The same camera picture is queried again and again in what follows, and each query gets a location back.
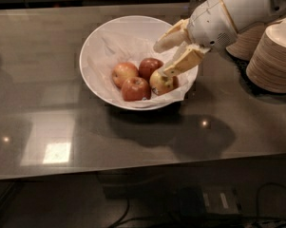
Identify black cable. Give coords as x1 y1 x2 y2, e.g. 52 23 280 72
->
94 171 131 228
212 182 286 228

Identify stack paper plates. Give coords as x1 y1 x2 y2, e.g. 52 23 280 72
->
226 23 274 61
246 18 286 93

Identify rear stack paper plates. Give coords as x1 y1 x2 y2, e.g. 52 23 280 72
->
226 23 274 61

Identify red yellow apple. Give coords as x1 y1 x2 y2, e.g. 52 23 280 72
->
149 70 179 96

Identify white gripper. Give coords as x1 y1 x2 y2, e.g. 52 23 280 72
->
153 0 238 78

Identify white paper liner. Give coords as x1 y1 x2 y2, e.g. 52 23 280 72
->
82 28 200 109

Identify dark box under table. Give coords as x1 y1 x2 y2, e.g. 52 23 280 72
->
177 185 242 217

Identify white bowl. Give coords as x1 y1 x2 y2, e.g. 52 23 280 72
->
78 14 200 111

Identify black cable left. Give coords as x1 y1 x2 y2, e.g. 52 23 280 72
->
94 171 131 228

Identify black cable right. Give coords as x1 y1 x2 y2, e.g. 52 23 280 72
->
212 182 286 228

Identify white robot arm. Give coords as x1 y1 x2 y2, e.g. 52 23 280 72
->
153 0 286 77

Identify front stack paper plates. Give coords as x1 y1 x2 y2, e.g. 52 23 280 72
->
246 18 286 93

